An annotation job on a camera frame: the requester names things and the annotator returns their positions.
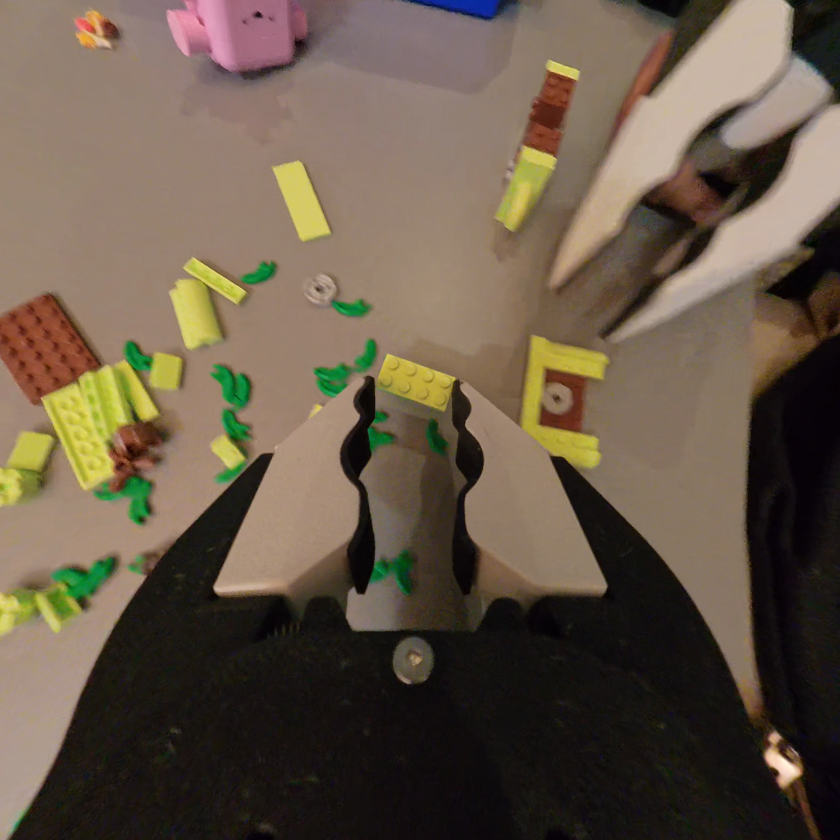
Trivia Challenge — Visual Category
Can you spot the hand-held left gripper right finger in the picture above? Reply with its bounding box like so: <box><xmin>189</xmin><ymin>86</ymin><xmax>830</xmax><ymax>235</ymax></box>
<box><xmin>451</xmin><ymin>378</ymin><xmax>609</xmax><ymax>616</ymax></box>

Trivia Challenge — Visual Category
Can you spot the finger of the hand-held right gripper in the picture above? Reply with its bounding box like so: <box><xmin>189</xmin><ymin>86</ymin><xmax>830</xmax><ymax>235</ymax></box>
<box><xmin>549</xmin><ymin>0</ymin><xmax>796</xmax><ymax>291</ymax></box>
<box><xmin>599</xmin><ymin>104</ymin><xmax>840</xmax><ymax>344</ymax></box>

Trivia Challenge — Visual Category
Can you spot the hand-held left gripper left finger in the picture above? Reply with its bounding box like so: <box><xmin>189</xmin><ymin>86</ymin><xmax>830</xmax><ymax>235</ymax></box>
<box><xmin>214</xmin><ymin>375</ymin><xmax>377</xmax><ymax>619</ymax></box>

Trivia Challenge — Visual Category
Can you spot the brown and lime brick assembly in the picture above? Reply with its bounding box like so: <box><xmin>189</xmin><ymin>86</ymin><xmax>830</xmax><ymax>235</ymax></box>
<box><xmin>521</xmin><ymin>335</ymin><xmax>610</xmax><ymax>470</ymax></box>

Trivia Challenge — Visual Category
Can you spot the lime two-by-four plate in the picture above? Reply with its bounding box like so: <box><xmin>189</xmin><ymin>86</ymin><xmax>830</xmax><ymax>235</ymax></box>
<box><xmin>376</xmin><ymin>353</ymin><xmax>458</xmax><ymax>412</ymax></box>

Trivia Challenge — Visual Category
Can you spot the brown and lime trunk build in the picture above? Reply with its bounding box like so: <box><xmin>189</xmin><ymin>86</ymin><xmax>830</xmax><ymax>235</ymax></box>
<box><xmin>495</xmin><ymin>60</ymin><xmax>581</xmax><ymax>232</ymax></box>

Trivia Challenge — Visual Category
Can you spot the scatter of green leaf pieces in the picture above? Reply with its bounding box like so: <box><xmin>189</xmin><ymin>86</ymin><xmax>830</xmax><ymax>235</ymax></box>
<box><xmin>49</xmin><ymin>261</ymin><xmax>454</xmax><ymax>598</ymax></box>

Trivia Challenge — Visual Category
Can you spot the brown stump piece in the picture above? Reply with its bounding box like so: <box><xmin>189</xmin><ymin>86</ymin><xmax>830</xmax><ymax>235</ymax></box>
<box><xmin>108</xmin><ymin>422</ymin><xmax>165</xmax><ymax>493</ymax></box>

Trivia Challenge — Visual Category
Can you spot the large lime half-round brick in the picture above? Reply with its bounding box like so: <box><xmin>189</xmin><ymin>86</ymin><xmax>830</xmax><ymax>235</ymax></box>
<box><xmin>169</xmin><ymin>279</ymin><xmax>224</xmax><ymax>350</ymax></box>

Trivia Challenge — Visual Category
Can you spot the stack of lime bricks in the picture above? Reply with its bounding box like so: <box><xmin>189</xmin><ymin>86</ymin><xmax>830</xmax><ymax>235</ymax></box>
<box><xmin>42</xmin><ymin>360</ymin><xmax>160</xmax><ymax>492</ymax></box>

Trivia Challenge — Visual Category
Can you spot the blue bin with printed tag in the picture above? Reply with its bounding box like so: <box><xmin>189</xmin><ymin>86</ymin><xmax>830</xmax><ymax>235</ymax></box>
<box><xmin>407</xmin><ymin>0</ymin><xmax>506</xmax><ymax>19</ymax></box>

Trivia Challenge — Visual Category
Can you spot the narrow lime studded plate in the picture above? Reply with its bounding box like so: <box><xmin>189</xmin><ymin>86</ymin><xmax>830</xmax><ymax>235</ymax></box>
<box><xmin>184</xmin><ymin>257</ymin><xmax>248</xmax><ymax>305</ymax></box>

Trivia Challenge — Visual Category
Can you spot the large brown studded plate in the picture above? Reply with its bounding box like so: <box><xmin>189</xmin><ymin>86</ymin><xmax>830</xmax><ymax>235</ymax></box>
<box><xmin>0</xmin><ymin>293</ymin><xmax>101</xmax><ymax>404</ymax></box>

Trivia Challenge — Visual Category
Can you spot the long lime flat tile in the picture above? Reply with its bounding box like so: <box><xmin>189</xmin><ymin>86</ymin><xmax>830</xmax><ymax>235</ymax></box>
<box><xmin>272</xmin><ymin>161</ymin><xmax>331</xmax><ymax>242</ymax></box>

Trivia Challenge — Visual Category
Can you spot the metal carabiner clip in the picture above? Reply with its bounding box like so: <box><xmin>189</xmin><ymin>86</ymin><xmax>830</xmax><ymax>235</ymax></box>
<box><xmin>761</xmin><ymin>730</ymin><xmax>807</xmax><ymax>791</ymax></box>

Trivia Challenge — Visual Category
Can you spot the pink toy figure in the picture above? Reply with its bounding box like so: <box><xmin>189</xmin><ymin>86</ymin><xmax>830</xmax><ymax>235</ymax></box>
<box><xmin>166</xmin><ymin>0</ymin><xmax>309</xmax><ymax>72</ymax></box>

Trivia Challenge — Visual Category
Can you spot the small orange flower piece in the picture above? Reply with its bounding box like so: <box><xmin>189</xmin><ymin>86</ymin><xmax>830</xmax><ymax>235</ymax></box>
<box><xmin>74</xmin><ymin>10</ymin><xmax>120</xmax><ymax>50</ymax></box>

